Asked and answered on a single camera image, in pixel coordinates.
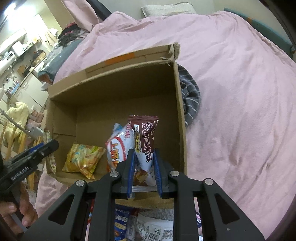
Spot person's left hand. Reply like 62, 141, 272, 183
1, 183, 38, 235

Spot white kitchen cabinet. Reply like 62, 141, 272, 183
14, 73, 48, 111

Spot yellow blanket on rack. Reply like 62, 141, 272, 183
4, 101, 29, 141

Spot pink bed duvet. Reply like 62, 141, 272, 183
34, 10, 296, 239

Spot pile of dark clothes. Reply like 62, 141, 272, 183
58, 22, 89, 47

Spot pink hanging curtain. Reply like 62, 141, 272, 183
62, 0, 103, 32

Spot white red Oishi snack bag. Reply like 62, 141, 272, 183
105, 123, 134, 172

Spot grey white pillow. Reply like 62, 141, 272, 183
141, 2, 197, 17

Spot beige wafer stick packet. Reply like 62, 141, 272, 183
43, 131, 57, 174

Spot yellow chips snack bag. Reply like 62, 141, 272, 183
62, 144, 106, 180

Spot white red-edged snack bag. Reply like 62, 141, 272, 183
126, 208, 174, 240

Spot blue mini noodle snack bag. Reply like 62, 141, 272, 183
114, 207, 130, 241

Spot grey striped garment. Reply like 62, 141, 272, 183
178, 65, 201, 128

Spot grey blue folded bedding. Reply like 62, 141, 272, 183
38, 38, 83, 84

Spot white water heater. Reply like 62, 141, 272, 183
0, 51, 16, 75

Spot brown triangle crisp packet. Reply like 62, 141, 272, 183
128, 115, 159, 192

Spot red milk candy bag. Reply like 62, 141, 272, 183
85, 199, 95, 241

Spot teal bolster cushion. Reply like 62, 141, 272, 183
223, 8, 295, 58

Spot white blue snack bag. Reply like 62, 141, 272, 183
194, 197, 203, 241

